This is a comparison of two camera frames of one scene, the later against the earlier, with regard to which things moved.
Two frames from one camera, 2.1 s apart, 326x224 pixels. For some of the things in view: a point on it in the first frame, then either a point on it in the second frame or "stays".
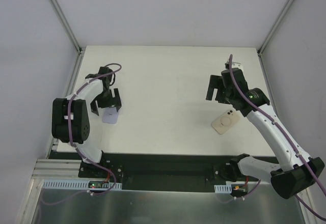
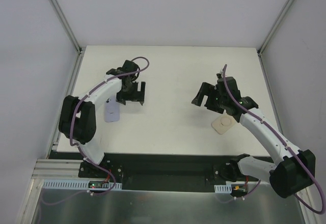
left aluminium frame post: [61, 17] stays
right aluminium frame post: [272, 30] stays
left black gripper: [106, 101] -> [131, 98]
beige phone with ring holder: [225, 121] stays
